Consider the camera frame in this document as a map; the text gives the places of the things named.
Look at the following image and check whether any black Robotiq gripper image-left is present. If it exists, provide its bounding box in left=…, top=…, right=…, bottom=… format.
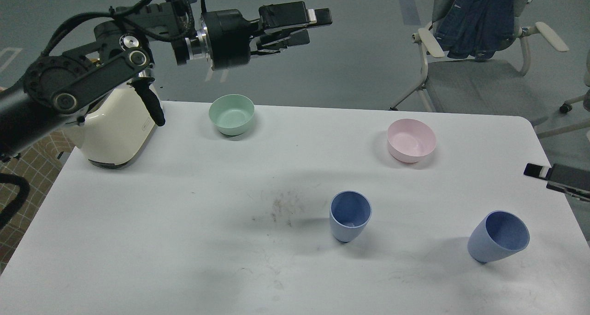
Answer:
left=201, top=1, right=332, bottom=71

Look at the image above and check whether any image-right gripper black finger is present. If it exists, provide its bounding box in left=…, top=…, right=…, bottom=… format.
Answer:
left=523, top=163, right=590, bottom=189
left=546, top=183, right=590, bottom=203

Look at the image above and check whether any dark blue cup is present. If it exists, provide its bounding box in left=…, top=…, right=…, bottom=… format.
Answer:
left=466, top=210, right=530, bottom=264

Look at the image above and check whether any light blue cup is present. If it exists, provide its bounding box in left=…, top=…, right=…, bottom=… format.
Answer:
left=329, top=190, right=372, bottom=243

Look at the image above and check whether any green bowl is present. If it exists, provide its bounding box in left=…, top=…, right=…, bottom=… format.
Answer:
left=208, top=94, right=255, bottom=136

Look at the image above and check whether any grey office chair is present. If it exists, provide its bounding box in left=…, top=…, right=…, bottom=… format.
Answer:
left=390, top=0, right=569, bottom=126

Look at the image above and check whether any pink bowl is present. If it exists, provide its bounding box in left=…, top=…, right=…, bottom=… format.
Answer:
left=386, top=118, right=437, bottom=164

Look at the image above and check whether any blue denim jacket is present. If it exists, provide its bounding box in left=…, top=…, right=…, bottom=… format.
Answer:
left=435, top=0, right=515, bottom=60

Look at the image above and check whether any cream white toaster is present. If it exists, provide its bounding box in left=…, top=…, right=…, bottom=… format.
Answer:
left=63, top=84, right=157, bottom=169

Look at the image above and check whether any beige checkered cloth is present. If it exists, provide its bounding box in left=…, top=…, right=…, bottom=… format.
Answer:
left=0, top=130, right=74, bottom=271

